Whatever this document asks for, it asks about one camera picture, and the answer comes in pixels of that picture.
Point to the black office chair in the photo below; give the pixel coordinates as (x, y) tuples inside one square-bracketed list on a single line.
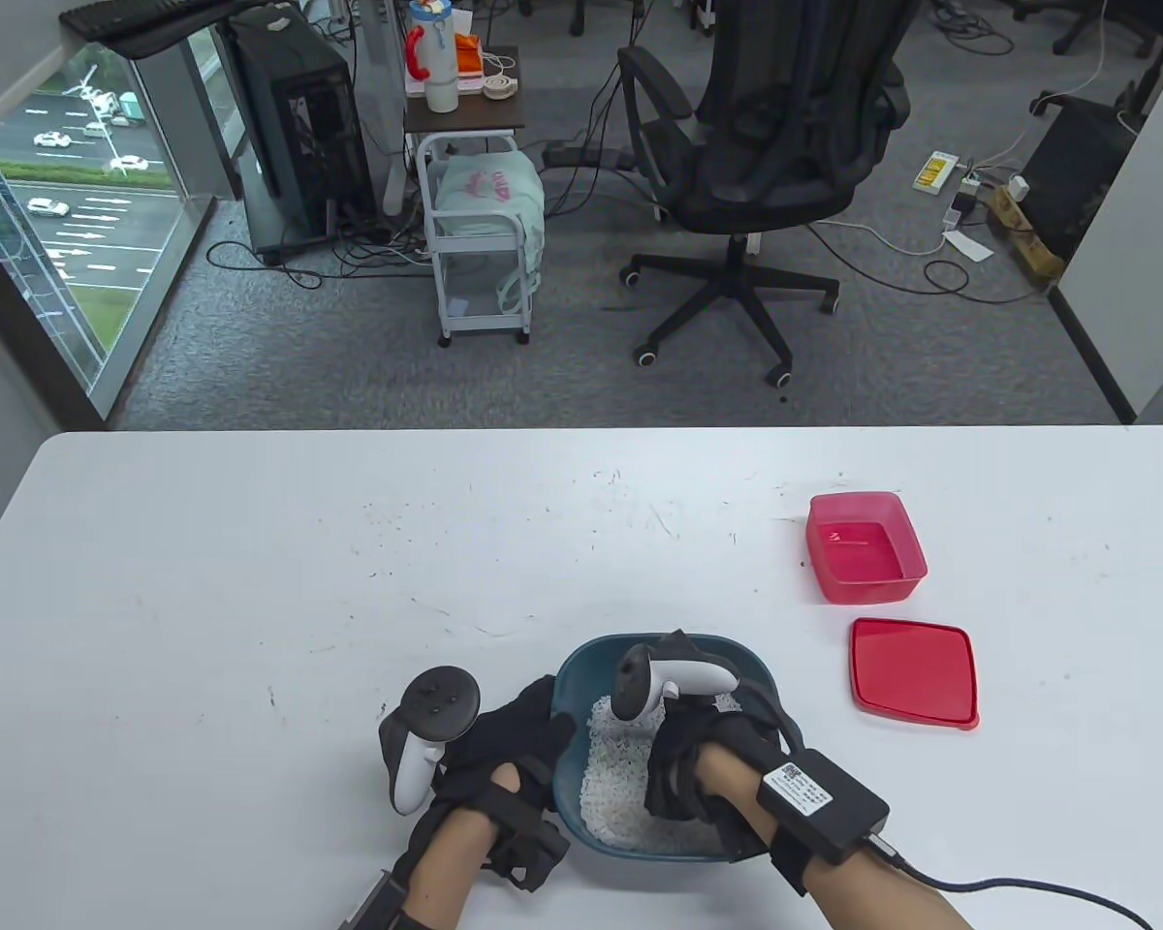
[(766, 184)]

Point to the brown side table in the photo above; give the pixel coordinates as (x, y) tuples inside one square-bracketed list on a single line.
[(475, 114)]

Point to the person's right forearm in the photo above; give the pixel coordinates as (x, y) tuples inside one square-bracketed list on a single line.
[(872, 901)]

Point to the black keyboard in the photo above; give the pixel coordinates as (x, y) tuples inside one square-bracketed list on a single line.
[(126, 17)]

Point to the black power strip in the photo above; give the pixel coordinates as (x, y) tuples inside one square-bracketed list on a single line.
[(581, 155)]

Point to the black and white controller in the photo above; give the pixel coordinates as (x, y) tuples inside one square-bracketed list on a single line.
[(441, 702), (688, 676)]

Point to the red plastic container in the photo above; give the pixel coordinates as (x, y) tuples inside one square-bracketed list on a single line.
[(867, 562)]

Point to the yellow and white power strip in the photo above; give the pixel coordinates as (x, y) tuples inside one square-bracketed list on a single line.
[(935, 172)]

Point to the white rice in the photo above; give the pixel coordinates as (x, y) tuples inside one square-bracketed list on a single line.
[(611, 794)]

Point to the teal plastic basin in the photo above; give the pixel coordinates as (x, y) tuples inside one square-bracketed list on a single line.
[(581, 678)]

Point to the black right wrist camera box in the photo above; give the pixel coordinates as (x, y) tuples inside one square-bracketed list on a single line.
[(819, 799)]

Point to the black case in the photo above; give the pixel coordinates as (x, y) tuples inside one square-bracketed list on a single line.
[(1076, 174)]

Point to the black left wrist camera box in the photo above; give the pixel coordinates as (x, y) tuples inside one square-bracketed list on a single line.
[(378, 906)]

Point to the person's left forearm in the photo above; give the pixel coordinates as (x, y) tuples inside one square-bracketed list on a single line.
[(446, 862)]

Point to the red plastic lid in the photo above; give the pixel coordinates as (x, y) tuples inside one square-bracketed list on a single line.
[(916, 673)]

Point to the white paper sheet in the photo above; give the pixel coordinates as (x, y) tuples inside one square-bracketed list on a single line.
[(967, 246)]

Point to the person's left hand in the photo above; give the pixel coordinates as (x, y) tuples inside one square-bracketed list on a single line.
[(504, 736)]

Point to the pale green plastic bag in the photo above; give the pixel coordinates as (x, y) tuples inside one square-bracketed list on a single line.
[(489, 189)]

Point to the orange packet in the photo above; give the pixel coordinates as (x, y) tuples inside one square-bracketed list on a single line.
[(468, 53)]

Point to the white rolling cart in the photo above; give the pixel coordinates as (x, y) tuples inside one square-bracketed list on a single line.
[(475, 244)]

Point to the person's right hand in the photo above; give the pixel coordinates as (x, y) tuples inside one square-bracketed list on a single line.
[(678, 765)]

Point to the glass window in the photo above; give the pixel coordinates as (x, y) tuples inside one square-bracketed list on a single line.
[(78, 194)]

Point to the white power adapter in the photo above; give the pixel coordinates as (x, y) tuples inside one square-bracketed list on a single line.
[(1018, 188)]

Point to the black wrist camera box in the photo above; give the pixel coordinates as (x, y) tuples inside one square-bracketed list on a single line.
[(819, 799), (378, 906)]

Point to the white desk leg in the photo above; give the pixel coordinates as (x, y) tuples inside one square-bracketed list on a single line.
[(383, 97)]

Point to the black computer tower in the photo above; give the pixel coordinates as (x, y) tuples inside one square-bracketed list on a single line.
[(300, 126)]

